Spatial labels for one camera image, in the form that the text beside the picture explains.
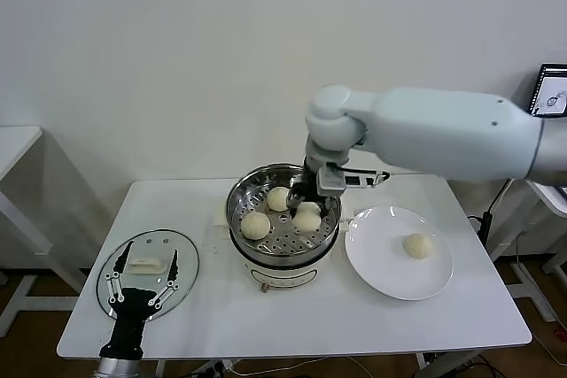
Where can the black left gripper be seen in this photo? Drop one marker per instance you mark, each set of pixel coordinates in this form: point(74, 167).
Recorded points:
point(130, 325)

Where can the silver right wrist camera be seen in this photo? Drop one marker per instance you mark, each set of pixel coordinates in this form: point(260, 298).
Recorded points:
point(330, 181)

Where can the grey open laptop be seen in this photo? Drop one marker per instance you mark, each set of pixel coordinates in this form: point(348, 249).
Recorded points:
point(551, 90)

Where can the white round plate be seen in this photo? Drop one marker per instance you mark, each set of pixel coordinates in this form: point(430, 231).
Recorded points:
point(381, 263)

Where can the white steamed baozi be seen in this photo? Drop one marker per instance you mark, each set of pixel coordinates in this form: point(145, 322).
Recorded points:
point(418, 245)
point(306, 218)
point(278, 199)
point(255, 224)

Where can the perforated steel steamer basket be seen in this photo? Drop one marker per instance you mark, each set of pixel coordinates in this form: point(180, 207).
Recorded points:
point(283, 245)

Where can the white laptop side table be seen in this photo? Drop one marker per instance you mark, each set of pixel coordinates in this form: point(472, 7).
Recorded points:
point(514, 245)

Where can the white electric cooker pot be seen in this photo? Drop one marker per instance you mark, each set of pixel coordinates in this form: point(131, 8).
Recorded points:
point(283, 278)

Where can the white empty side table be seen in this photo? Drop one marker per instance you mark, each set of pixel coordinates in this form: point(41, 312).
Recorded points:
point(17, 143)

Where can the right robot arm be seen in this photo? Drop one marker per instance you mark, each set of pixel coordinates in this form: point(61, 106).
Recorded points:
point(443, 130)

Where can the white power strip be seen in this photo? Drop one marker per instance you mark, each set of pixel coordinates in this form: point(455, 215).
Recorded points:
point(217, 368)

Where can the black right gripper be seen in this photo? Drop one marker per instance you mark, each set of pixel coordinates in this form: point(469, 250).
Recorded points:
point(310, 181)

